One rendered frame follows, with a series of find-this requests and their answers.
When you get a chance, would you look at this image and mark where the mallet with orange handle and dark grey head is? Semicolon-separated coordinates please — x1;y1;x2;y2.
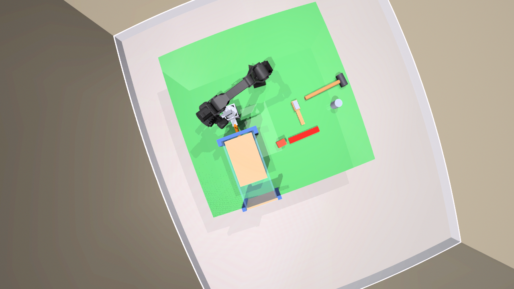
304;73;348;100

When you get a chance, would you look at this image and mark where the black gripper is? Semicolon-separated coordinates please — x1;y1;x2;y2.
199;102;228;129

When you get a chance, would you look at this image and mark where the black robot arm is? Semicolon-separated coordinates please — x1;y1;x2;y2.
196;61;273;127

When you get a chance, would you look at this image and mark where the grey cylinder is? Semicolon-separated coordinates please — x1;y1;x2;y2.
330;99;343;109

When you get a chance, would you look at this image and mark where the red rectangular bar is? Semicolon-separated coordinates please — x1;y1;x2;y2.
288;126;320;144

